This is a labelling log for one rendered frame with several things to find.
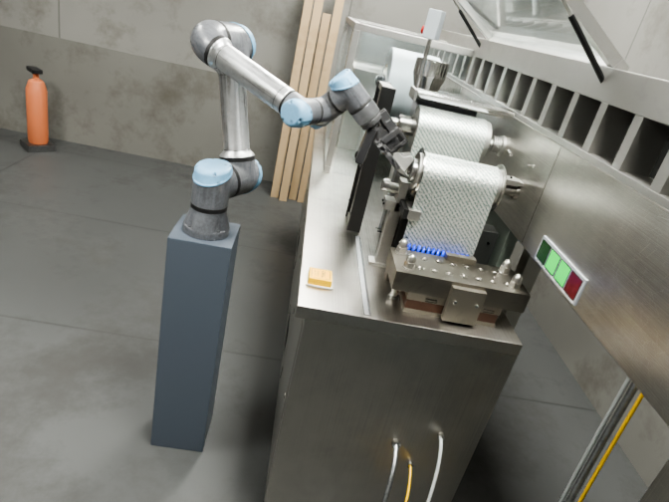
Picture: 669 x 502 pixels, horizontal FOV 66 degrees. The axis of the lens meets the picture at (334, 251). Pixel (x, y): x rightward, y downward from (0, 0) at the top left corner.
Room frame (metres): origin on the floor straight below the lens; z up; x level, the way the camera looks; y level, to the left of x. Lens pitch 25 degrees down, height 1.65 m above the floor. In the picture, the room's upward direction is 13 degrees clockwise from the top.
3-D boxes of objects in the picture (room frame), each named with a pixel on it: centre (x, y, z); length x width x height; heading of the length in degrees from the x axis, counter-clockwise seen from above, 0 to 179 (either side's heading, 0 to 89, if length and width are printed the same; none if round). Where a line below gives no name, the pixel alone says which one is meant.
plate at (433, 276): (1.39, -0.37, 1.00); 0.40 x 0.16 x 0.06; 97
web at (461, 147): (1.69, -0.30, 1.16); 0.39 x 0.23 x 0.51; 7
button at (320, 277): (1.36, 0.02, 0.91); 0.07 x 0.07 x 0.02; 7
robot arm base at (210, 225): (1.52, 0.43, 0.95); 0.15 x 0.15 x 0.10
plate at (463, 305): (1.30, -0.40, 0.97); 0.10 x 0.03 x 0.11; 97
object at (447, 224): (1.50, -0.32, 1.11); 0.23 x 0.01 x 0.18; 97
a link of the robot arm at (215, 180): (1.52, 0.43, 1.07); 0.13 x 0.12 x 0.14; 157
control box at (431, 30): (2.10, -0.16, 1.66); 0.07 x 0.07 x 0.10; 71
